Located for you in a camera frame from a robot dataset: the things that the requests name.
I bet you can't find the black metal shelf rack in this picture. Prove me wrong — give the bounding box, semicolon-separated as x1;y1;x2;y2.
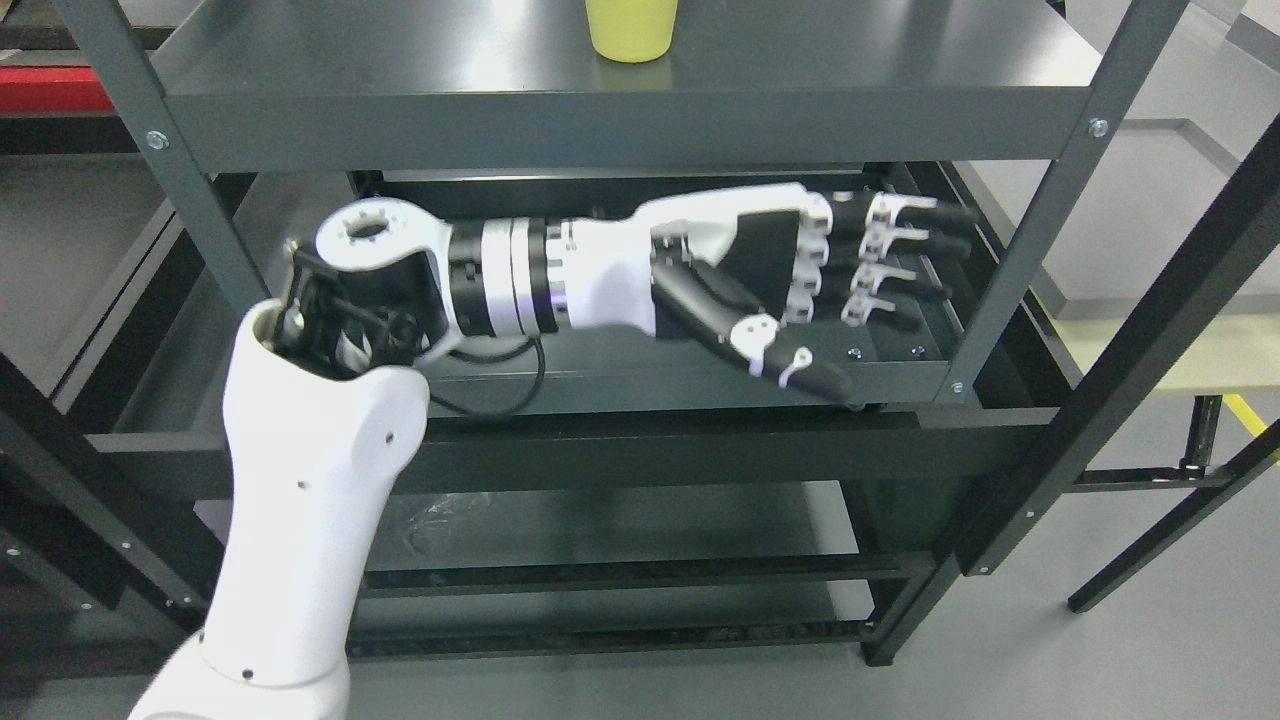
3;123;1277;669

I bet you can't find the yellow plastic cup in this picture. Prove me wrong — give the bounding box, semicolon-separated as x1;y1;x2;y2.
585;0;678;64

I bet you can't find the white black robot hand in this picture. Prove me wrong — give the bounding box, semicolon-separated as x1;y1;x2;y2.
526;182;978;405

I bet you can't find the grey metal shelf unit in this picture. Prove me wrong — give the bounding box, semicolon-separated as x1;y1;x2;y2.
56;1;1187;402

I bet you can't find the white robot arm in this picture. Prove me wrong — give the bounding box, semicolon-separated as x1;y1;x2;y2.
131;199;559;719

